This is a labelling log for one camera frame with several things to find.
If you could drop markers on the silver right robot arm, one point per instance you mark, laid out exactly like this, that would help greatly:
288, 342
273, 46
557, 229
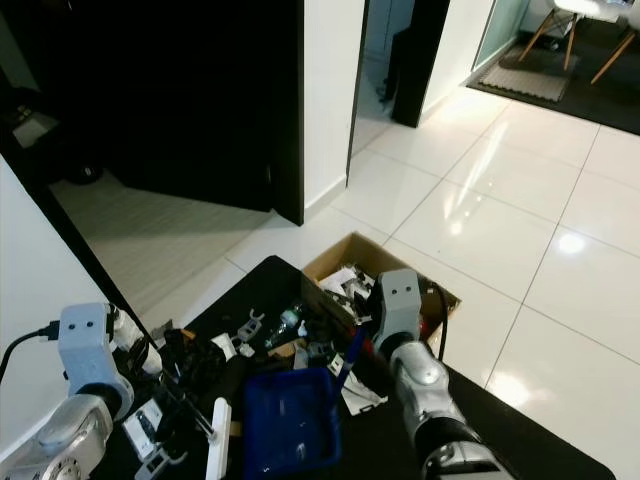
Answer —
430, 400

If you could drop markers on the brown cardboard box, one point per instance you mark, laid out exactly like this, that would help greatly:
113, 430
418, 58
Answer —
360, 255

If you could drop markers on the clear plastic bottle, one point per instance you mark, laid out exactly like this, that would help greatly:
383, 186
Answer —
285, 322

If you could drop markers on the dark wheeled object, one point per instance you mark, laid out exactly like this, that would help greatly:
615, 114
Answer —
82, 170

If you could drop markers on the tall black speaker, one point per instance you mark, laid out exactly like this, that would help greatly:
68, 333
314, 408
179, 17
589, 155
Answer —
420, 60

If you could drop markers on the black door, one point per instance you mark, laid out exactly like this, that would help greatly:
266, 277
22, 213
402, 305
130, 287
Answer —
190, 100

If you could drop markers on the beige door rug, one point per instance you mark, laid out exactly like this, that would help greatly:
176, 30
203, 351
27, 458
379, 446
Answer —
525, 78

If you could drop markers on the white chair with wooden legs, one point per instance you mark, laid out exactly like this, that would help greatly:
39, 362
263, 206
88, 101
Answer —
575, 8

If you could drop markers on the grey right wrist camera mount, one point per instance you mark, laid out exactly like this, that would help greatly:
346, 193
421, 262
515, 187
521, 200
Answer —
400, 305

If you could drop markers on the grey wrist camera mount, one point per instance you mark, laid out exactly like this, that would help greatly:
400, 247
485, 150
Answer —
86, 350
400, 305

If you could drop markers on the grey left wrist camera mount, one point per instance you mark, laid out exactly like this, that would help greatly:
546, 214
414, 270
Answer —
86, 350

